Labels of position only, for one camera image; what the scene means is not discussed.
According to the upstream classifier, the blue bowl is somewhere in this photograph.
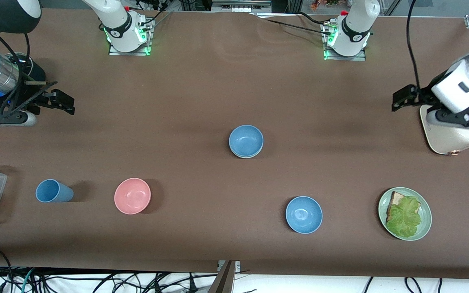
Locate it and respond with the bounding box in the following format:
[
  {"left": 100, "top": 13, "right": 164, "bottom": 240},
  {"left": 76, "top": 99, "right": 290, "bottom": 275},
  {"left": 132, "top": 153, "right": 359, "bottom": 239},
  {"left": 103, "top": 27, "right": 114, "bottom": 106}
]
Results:
[
  {"left": 285, "top": 196, "right": 323, "bottom": 234},
  {"left": 229, "top": 125, "right": 264, "bottom": 157}
]

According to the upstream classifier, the light green bowl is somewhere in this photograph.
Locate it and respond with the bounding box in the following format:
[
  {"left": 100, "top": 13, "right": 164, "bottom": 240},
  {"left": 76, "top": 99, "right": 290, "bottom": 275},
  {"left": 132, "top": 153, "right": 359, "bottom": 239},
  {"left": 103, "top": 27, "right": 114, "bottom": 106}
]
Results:
[{"left": 230, "top": 147, "right": 263, "bottom": 159}]

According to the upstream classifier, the pink bowl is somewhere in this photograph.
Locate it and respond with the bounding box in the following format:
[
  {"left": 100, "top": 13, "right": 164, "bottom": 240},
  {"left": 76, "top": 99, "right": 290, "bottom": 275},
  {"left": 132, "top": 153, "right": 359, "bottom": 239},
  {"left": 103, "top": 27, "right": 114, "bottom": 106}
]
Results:
[{"left": 114, "top": 178, "right": 152, "bottom": 215}]

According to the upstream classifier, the cream white toaster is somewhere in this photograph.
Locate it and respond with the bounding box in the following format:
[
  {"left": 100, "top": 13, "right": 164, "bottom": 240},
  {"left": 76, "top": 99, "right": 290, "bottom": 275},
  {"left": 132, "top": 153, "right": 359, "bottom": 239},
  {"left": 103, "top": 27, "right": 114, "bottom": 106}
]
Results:
[{"left": 420, "top": 104, "right": 469, "bottom": 156}]

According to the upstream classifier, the blue cup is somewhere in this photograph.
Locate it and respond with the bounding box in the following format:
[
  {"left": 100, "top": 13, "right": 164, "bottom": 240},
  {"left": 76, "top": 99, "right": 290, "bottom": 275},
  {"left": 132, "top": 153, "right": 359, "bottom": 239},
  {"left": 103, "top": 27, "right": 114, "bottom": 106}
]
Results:
[{"left": 36, "top": 179, "right": 74, "bottom": 203}]

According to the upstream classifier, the toast slice under lettuce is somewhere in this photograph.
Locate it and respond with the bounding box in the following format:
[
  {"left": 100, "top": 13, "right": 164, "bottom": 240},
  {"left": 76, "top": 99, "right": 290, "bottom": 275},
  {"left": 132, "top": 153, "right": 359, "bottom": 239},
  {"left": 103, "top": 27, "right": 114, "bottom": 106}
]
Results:
[{"left": 386, "top": 191, "right": 421, "bottom": 222}]

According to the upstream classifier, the green lettuce leaf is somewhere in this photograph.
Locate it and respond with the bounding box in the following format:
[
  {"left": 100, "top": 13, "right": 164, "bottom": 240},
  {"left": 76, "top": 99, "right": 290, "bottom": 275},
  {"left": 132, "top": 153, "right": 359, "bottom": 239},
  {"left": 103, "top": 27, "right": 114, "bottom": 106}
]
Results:
[{"left": 386, "top": 196, "right": 422, "bottom": 238}]

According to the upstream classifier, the light green plate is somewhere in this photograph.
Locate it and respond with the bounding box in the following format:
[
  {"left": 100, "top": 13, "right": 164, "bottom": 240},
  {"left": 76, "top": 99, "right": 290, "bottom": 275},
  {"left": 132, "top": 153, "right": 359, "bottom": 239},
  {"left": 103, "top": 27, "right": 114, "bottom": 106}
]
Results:
[{"left": 378, "top": 187, "right": 432, "bottom": 241}]

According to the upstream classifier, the grey support beam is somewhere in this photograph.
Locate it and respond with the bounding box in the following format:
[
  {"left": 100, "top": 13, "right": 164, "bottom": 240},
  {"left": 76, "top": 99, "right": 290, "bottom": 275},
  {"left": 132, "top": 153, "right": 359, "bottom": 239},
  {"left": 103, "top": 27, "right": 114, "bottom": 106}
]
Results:
[{"left": 208, "top": 260, "right": 237, "bottom": 293}]

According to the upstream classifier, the steel pot with blue handle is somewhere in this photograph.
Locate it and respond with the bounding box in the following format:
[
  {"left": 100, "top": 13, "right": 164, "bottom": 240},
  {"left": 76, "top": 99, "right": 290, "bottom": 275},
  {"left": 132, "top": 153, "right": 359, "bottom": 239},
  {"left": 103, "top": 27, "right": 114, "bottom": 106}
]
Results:
[{"left": 6, "top": 51, "right": 47, "bottom": 84}]

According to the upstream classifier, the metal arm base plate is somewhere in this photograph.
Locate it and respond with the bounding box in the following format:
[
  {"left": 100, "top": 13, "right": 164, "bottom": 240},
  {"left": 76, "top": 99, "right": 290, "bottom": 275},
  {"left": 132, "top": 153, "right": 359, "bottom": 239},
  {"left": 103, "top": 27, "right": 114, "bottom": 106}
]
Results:
[
  {"left": 108, "top": 16, "right": 153, "bottom": 57},
  {"left": 322, "top": 20, "right": 368, "bottom": 61}
]

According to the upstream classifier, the black cable on table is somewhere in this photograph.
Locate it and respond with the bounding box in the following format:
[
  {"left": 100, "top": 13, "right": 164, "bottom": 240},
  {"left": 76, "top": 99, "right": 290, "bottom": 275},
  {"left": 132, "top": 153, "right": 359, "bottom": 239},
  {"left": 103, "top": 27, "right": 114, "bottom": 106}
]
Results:
[{"left": 255, "top": 11, "right": 335, "bottom": 34}]

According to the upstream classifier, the teal floor cable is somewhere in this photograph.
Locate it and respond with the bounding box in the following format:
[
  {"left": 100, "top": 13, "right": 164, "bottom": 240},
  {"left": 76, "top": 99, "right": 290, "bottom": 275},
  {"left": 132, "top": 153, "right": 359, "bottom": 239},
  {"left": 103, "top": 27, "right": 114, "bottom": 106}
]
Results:
[{"left": 21, "top": 268, "right": 37, "bottom": 293}]

